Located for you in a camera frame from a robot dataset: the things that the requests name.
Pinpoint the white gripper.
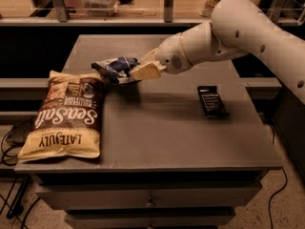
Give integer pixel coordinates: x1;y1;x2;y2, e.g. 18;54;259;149
130;33;193;80

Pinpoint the blue chip bag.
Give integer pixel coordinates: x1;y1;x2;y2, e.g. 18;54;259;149
91;56;139;85

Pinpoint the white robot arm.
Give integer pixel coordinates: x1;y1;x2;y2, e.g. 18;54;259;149
130;0;305;103

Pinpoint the brown sea salt chip bag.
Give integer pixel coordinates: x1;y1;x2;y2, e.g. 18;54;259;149
18;71;106;162

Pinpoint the black snack bar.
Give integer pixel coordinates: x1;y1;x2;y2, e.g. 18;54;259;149
197;86;230;118

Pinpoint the clear plastic container on shelf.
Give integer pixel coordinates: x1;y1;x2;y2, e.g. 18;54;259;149
82;0;118;17

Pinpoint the grey drawer cabinet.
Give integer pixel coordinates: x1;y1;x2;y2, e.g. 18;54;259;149
13;33;284;229

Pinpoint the grey metal shelf rack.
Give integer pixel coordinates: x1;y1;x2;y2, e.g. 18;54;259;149
0;0;305;27

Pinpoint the black power adapter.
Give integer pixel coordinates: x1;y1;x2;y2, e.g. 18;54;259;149
6;122;31;145

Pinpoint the black cables left floor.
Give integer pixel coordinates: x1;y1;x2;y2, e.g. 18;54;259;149
0;117;42;229

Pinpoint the black cable right floor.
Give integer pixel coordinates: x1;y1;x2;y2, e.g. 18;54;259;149
267;167;289;229

